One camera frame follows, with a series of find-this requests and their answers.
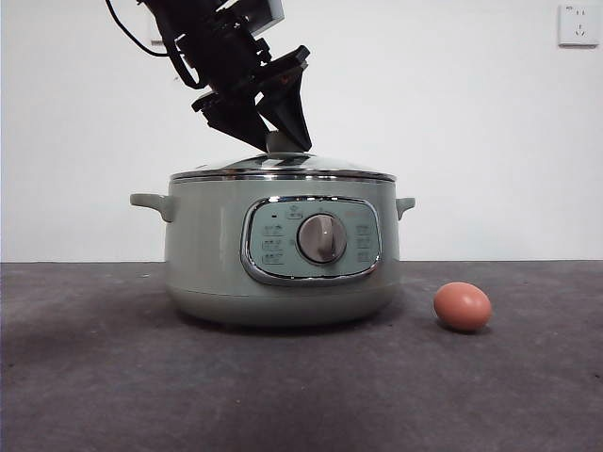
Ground pale green electric pot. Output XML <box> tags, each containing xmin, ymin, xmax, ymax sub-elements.
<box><xmin>129</xmin><ymin>176</ymin><xmax>416</xmax><ymax>330</ymax></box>

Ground glass lid with green knob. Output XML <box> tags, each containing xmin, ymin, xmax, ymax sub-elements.
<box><xmin>170</xmin><ymin>131</ymin><xmax>397</xmax><ymax>183</ymax></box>

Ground black cable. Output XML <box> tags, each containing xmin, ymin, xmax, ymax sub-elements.
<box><xmin>104</xmin><ymin>0</ymin><xmax>173</xmax><ymax>58</ymax></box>

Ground brown egg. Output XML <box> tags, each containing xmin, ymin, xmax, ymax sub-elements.
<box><xmin>432</xmin><ymin>282</ymin><xmax>494</xmax><ymax>333</ymax></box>

